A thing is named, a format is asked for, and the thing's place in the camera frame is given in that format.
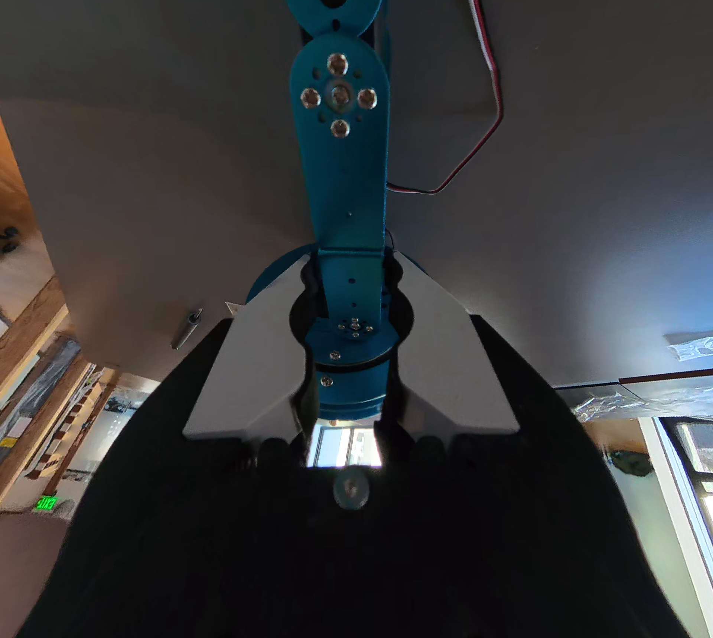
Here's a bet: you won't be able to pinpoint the wooden shelf unit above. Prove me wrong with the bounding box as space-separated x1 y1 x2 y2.
0 115 120 497

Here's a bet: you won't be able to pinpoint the blue toy robot arm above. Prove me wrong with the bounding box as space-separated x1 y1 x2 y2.
245 0 416 422

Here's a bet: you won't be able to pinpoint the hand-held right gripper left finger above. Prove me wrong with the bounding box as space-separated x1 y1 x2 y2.
183 253 314 442

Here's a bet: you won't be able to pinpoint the window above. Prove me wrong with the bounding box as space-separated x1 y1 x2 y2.
641 418 713 572

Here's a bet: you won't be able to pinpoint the red white servo cable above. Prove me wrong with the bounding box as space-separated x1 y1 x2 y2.
387 0 505 196

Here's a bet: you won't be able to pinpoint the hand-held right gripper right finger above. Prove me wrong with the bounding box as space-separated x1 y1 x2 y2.
384 251 521 436

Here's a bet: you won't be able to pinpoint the scattered small clear plastic bags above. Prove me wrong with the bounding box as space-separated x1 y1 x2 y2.
665 334 713 362

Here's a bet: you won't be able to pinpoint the small metal standoff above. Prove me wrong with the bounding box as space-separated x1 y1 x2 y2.
171 308 203 351

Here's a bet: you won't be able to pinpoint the large clear plastic sheet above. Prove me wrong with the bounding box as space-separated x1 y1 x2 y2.
557 379 713 423

